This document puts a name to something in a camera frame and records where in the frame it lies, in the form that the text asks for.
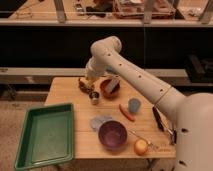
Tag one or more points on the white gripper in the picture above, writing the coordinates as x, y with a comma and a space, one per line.
93, 70

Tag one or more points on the peeled banana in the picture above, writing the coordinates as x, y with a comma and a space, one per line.
86, 82

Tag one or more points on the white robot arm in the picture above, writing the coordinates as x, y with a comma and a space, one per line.
192, 115

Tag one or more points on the blue plastic cup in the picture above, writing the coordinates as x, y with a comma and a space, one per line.
133, 105

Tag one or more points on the bunch of dark grapes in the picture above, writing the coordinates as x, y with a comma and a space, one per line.
85, 88

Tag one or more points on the small metal can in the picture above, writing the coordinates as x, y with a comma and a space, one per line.
94, 97

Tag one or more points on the brown wooden bowl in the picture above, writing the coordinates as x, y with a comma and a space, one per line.
110, 88

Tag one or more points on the wooden table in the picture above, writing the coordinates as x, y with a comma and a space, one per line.
87, 145

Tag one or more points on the grey crumpled cloth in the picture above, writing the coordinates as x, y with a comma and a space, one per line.
96, 122

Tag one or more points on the orange carrot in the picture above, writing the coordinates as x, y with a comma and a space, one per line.
126, 113

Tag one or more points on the purple bowl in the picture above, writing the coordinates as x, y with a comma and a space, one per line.
112, 135

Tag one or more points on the green plastic tray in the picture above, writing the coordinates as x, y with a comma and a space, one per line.
47, 137

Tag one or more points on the yellow round fruit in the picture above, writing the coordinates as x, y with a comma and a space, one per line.
140, 147

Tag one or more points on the metal shelf rack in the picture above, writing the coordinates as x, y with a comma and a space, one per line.
44, 39

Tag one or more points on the black handled tool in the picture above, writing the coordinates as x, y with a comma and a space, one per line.
158, 119

